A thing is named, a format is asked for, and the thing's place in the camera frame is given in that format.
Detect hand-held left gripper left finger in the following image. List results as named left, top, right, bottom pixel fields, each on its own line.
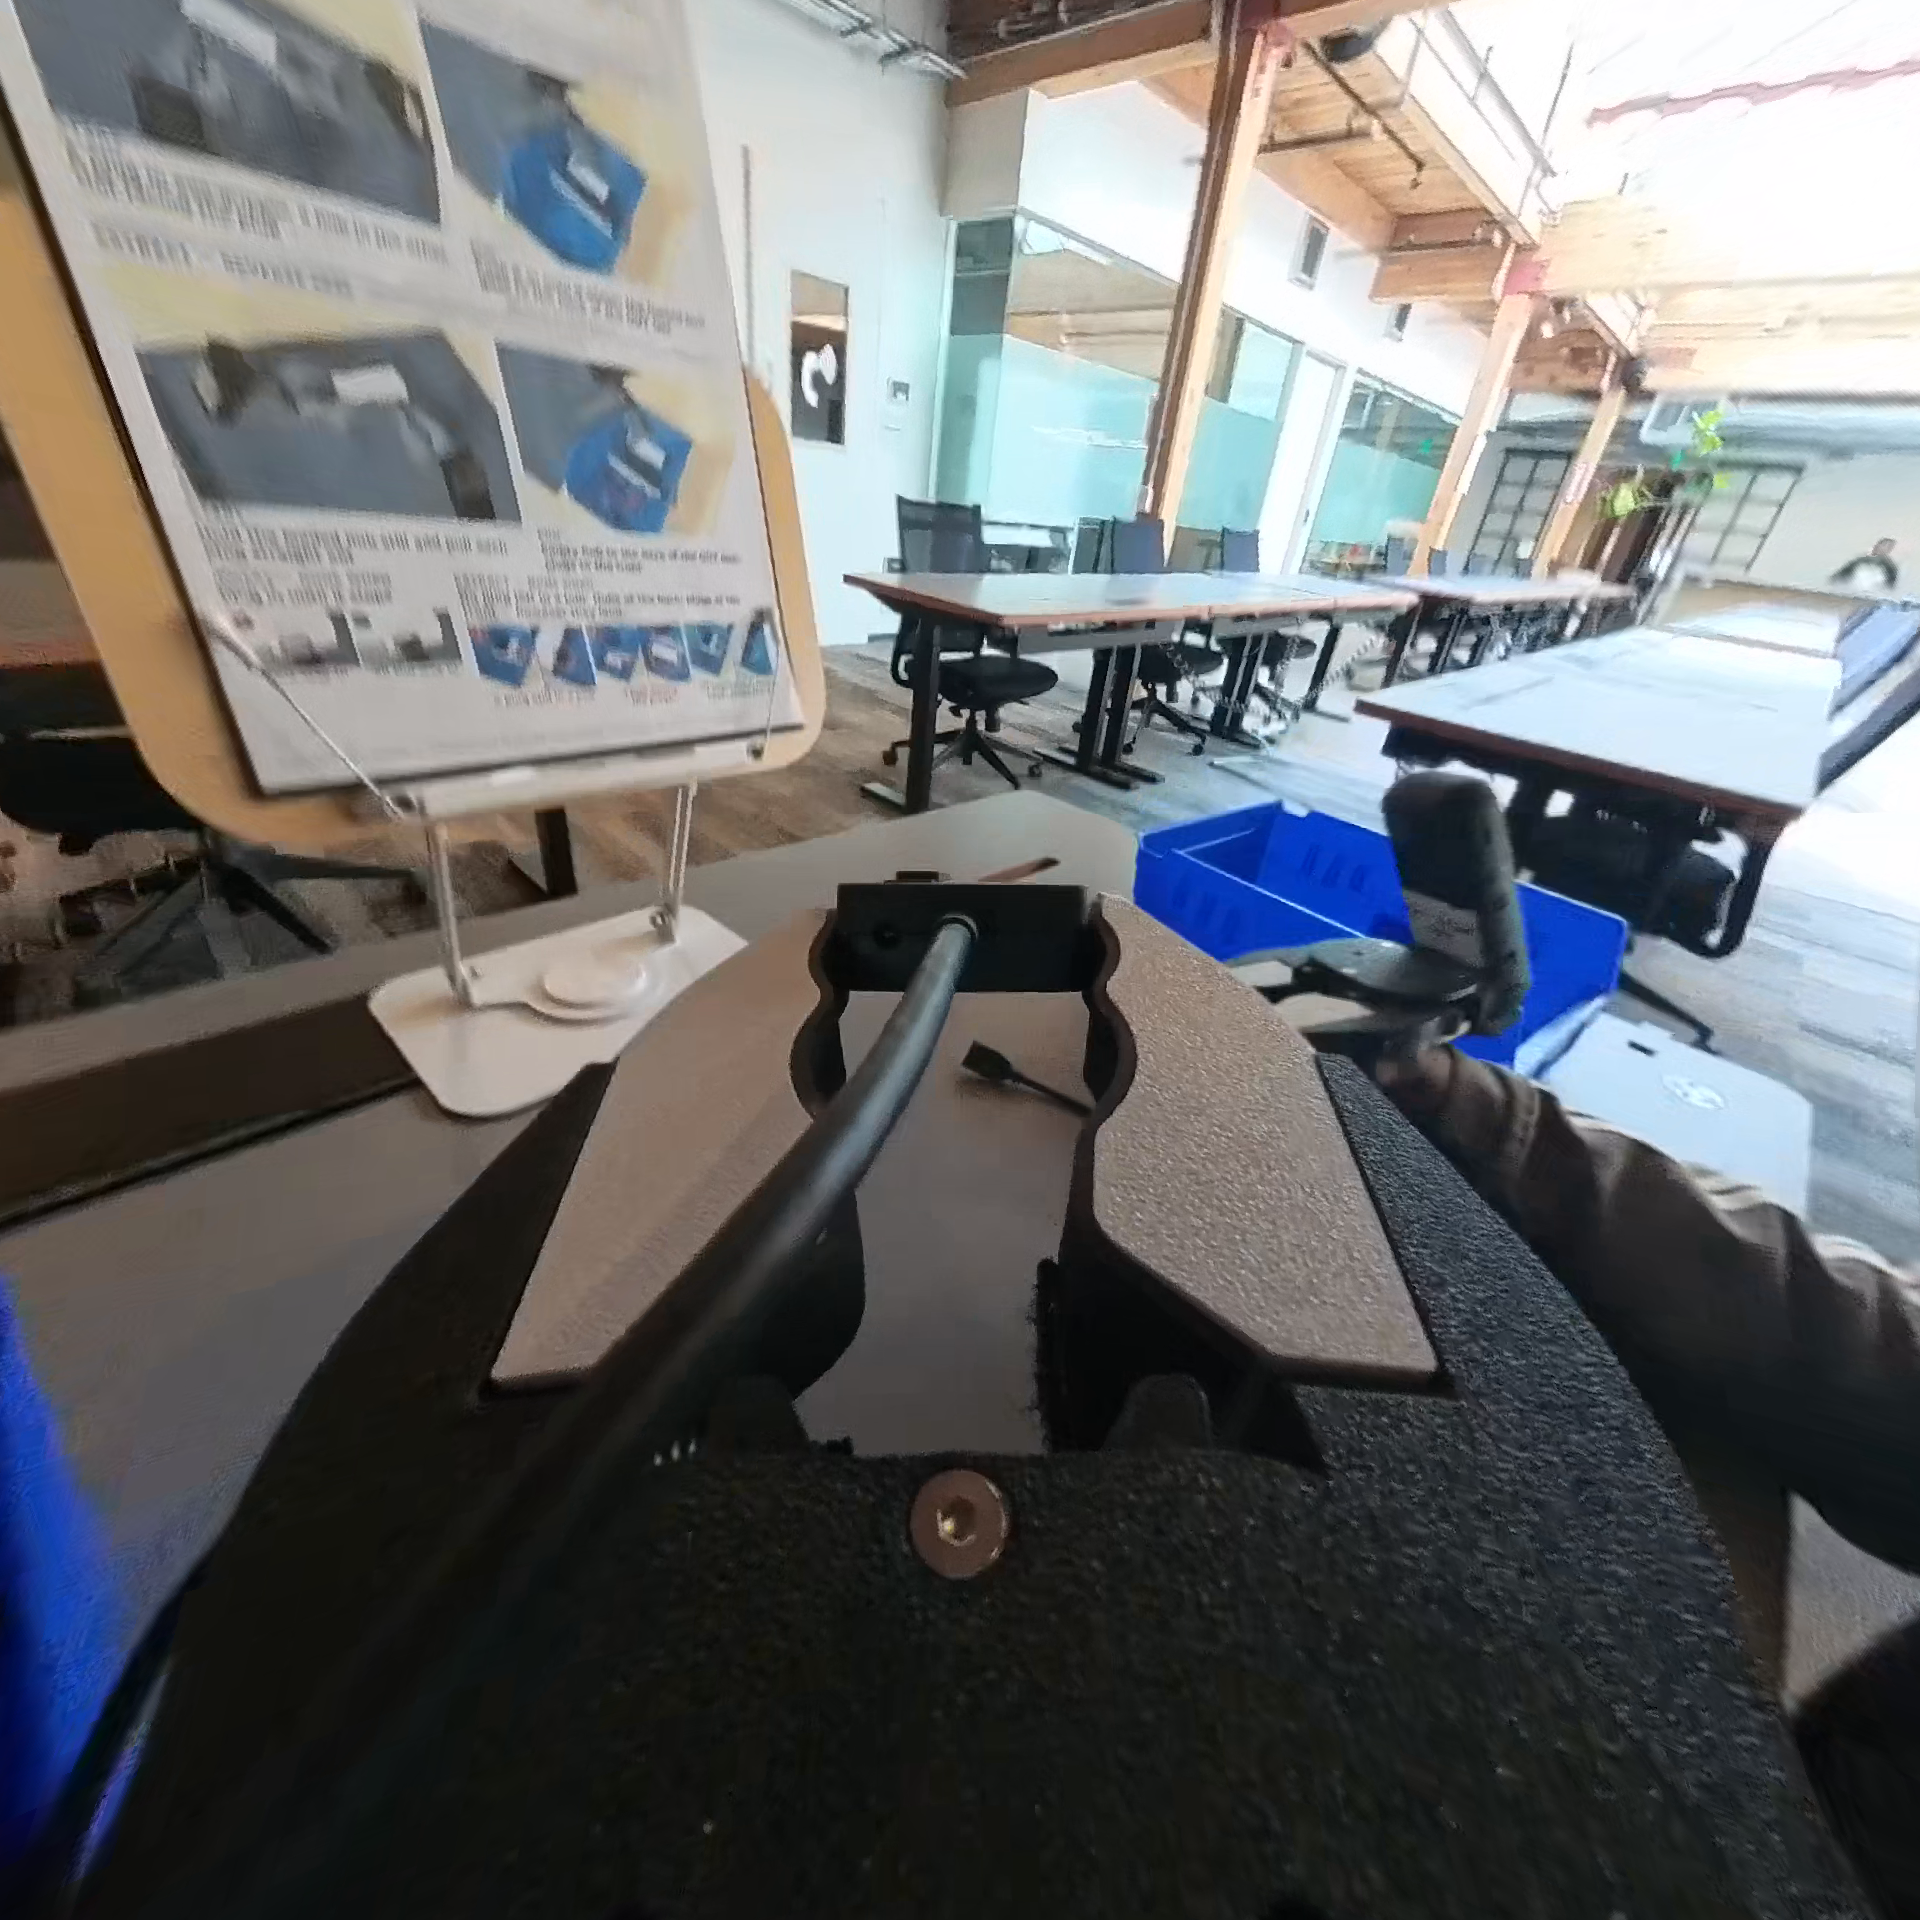
left=490, top=902, right=874, bottom=1398

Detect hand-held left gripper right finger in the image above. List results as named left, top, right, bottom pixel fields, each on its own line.
left=1042, top=897, right=1443, bottom=1387

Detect black usb hub cable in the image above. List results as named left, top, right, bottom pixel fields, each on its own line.
left=92, top=910, right=985, bottom=1920

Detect black usb hub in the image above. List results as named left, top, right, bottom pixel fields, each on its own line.
left=830, top=880, right=1098, bottom=1000

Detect blue plastic bin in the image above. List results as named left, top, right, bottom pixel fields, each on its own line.
left=1137, top=795, right=1635, bottom=1072
left=0, top=1285, right=128, bottom=1878

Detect person's right forearm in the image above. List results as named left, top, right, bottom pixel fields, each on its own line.
left=1376, top=1031, right=1920, bottom=1578

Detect wooden office desk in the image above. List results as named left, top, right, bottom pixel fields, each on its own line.
left=848, top=566, right=1418, bottom=818
left=1357, top=602, right=1920, bottom=969

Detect black office chair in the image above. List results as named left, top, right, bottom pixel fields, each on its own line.
left=0, top=729, right=424, bottom=1000
left=890, top=496, right=1061, bottom=791

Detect wooden support column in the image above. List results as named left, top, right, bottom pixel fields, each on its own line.
left=1140, top=0, right=1292, bottom=550

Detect instruction sheet on stand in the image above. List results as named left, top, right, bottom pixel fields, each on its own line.
left=0, top=0, right=830, bottom=861

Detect printed paper sheet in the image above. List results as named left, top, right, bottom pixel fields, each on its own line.
left=0, top=0, right=812, bottom=800

